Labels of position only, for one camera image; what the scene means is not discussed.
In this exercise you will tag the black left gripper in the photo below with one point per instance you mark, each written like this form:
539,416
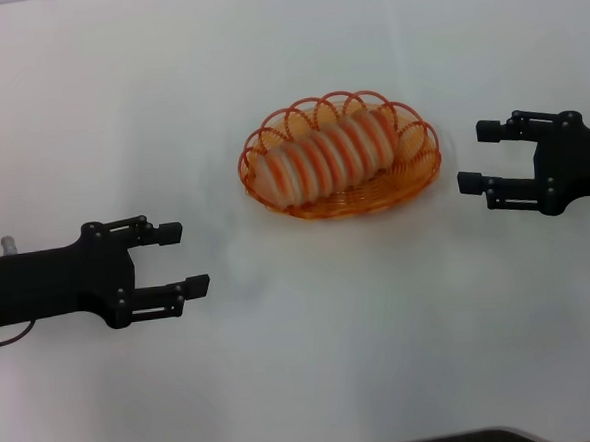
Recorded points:
58,280

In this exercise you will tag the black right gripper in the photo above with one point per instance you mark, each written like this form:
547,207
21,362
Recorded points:
572,164

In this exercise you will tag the orange woven plastic basket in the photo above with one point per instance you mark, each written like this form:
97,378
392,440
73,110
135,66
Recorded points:
349,205

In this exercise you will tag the orange striped toy bread loaf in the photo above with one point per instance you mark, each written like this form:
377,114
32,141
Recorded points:
326,159

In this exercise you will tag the dark grey robot base edge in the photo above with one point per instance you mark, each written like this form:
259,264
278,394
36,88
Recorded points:
489,440

